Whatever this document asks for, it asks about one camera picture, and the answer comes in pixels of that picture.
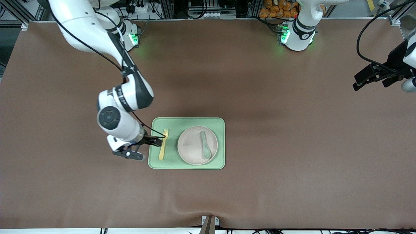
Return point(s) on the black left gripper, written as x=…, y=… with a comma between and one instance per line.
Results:
x=395, y=60

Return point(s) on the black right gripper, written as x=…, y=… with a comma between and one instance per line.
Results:
x=149, y=140

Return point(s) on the yellow plastic fork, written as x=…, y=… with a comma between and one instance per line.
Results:
x=161, y=152

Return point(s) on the beige round plate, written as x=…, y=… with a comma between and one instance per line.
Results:
x=191, y=146

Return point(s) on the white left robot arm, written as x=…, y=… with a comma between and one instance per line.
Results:
x=299, y=39

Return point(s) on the light green rectangular tray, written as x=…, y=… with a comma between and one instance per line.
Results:
x=174, y=161

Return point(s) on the green plastic spoon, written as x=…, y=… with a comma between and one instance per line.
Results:
x=206, y=152

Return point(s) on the brown bar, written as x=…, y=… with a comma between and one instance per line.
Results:
x=208, y=227

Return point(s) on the brown table mat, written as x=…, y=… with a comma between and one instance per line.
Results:
x=260, y=81

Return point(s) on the pile of orange packets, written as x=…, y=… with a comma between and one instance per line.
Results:
x=276, y=11

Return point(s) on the white power strip with plugs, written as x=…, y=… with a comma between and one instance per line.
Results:
x=144, y=9

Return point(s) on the white socket strip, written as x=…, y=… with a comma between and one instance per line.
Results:
x=211, y=15

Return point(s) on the aluminium frame post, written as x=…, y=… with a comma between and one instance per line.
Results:
x=167, y=9
x=398, y=18
x=18, y=13
x=254, y=8

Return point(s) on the silver metal clamp bracket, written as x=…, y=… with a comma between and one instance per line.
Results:
x=217, y=221

